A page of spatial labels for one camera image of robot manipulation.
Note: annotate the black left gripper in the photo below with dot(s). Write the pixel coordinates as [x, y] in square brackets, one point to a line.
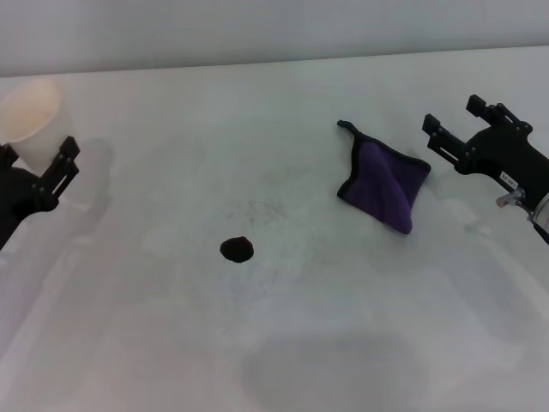
[19, 201]

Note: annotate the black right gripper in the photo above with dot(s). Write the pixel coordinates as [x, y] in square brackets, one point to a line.
[506, 154]

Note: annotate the white paper cup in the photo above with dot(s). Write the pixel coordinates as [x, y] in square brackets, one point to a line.
[32, 116]

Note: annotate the purple rag with black trim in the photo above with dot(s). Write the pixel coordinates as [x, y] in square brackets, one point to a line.
[386, 184]

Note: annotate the black water stain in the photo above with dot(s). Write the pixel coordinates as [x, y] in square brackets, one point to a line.
[236, 250]

